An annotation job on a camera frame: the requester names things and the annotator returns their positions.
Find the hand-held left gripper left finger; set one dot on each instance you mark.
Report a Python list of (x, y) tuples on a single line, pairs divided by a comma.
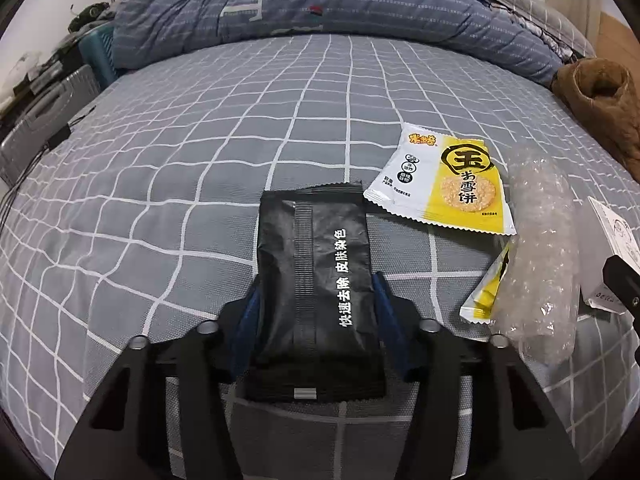
[(247, 320)]

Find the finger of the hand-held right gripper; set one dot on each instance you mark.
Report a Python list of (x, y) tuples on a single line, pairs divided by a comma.
[(620, 277)]

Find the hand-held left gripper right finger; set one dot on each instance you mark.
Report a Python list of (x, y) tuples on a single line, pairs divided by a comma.
[(387, 320)]

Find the black foil packet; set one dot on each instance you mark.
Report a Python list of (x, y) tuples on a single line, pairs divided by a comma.
[(310, 280)]

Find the white paper card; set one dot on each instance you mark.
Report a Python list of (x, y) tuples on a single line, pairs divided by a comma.
[(612, 230)]

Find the clear bubble wrap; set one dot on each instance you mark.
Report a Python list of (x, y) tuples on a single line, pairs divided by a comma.
[(540, 260)]

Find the torn yellow snack packet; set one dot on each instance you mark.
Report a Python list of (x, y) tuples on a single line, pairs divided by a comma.
[(487, 290)]

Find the white yellow snack packet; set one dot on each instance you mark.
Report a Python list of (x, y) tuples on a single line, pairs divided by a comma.
[(445, 180)]

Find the grey checked bed sheet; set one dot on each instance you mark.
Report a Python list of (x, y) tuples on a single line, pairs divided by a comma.
[(200, 160)]

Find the brown fleece garment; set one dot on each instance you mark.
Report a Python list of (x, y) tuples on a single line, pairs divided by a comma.
[(600, 95)]

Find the wooden headboard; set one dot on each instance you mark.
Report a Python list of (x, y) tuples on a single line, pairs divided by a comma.
[(615, 30)]

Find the plaid cloth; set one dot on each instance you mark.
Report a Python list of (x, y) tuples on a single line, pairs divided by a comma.
[(545, 35)]

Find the grey suitcase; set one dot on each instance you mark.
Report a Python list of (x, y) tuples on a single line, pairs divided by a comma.
[(45, 115)]

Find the teal plastic crate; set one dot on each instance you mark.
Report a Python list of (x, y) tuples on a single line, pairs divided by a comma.
[(100, 52)]

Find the blue checked quilt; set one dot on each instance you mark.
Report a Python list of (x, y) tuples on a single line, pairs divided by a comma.
[(300, 0)]

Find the dark small bag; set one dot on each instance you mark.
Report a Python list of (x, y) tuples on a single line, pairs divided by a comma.
[(90, 12)]

